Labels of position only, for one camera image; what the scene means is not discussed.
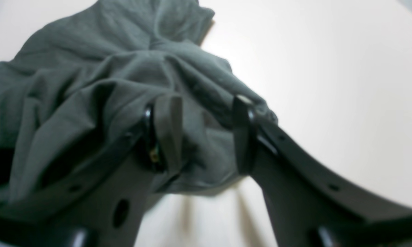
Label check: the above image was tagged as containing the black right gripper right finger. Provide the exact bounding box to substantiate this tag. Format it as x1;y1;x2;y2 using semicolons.
232;95;412;247

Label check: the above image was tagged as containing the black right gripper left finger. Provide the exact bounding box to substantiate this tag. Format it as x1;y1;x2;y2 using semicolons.
0;95;183;247

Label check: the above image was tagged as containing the grey t-shirt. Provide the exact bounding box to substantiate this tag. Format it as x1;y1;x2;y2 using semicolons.
0;0;278;205

